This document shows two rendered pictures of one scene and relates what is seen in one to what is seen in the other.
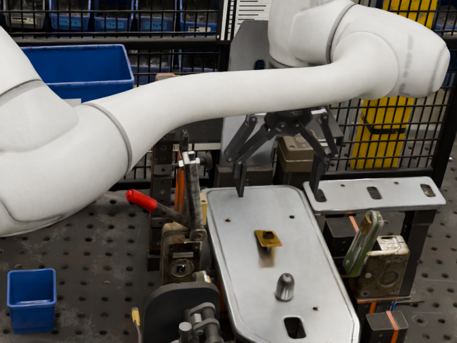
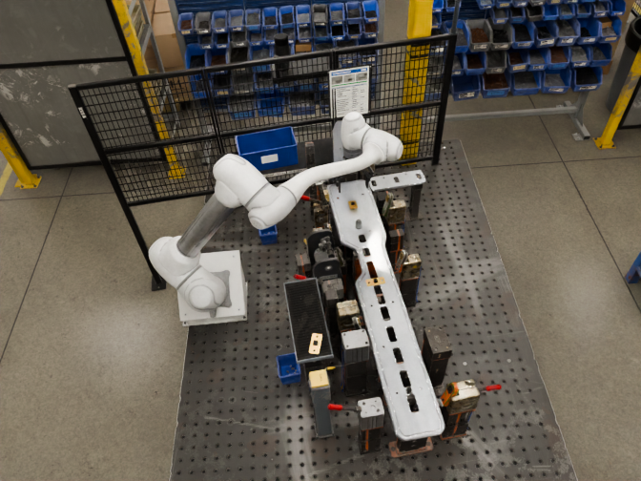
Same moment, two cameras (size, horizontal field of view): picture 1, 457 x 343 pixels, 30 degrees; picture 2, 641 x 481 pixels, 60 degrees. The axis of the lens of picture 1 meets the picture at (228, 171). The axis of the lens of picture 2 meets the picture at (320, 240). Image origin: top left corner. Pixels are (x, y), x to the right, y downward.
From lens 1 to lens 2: 118 cm
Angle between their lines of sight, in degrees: 15
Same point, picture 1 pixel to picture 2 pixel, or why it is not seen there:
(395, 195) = (404, 179)
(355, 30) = (368, 141)
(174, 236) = (317, 208)
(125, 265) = (301, 213)
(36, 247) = not seen: hidden behind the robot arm
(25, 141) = (266, 203)
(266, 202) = (353, 188)
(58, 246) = not seen: hidden behind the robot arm
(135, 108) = (296, 185)
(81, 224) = not seen: hidden behind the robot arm
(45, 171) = (273, 211)
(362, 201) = (391, 184)
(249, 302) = (345, 230)
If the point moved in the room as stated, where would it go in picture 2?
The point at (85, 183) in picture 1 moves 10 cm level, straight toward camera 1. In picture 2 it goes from (283, 212) to (286, 231)
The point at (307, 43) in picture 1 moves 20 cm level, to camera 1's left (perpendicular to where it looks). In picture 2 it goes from (354, 143) to (307, 143)
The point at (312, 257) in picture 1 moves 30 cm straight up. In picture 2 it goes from (369, 210) to (371, 164)
